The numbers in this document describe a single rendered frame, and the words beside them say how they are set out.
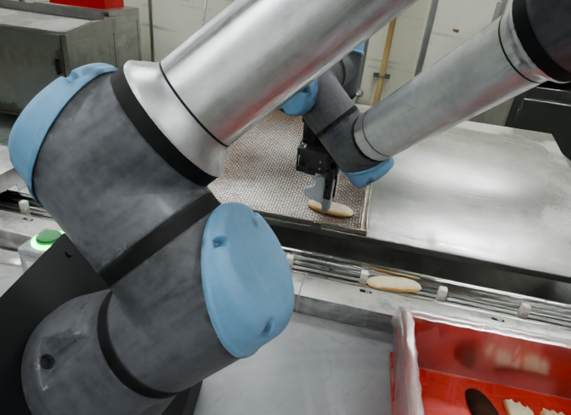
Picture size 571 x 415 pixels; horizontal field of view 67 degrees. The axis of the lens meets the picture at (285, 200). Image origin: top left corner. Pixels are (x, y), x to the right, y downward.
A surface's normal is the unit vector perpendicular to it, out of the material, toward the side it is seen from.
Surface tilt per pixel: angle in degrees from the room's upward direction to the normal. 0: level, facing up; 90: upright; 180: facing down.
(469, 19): 90
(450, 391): 0
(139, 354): 77
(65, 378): 53
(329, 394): 0
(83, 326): 34
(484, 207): 10
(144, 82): 27
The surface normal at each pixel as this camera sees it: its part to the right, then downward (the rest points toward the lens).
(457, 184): 0.06, -0.78
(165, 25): -0.20, 0.44
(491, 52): -0.87, 0.18
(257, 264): 0.84, -0.43
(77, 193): -0.15, 0.21
